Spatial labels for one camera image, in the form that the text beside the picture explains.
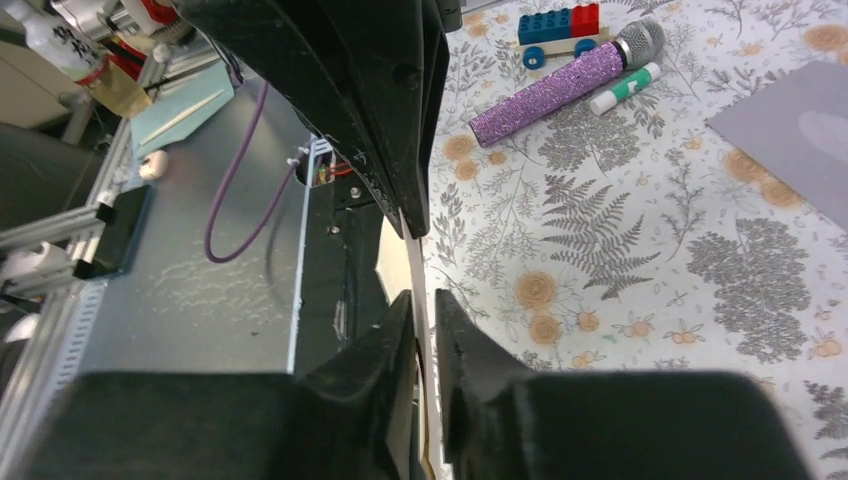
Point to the green white glue stick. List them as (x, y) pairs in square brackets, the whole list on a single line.
[(625, 88)]

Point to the teal sheet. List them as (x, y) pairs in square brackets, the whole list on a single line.
[(177, 113)]

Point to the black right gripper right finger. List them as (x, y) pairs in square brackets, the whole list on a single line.
[(505, 420)]

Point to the purple glitter microphone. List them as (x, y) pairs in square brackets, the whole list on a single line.
[(636, 44)]

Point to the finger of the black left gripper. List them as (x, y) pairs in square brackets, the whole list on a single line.
[(353, 70), (435, 64)]

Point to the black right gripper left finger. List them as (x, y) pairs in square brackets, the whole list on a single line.
[(350, 418)]

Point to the plastic bottle with liquid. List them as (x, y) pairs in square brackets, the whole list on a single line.
[(81, 59)]

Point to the blue red toy car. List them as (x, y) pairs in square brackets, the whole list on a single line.
[(566, 31)]

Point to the floral patterned table mat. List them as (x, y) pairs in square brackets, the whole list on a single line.
[(641, 239)]

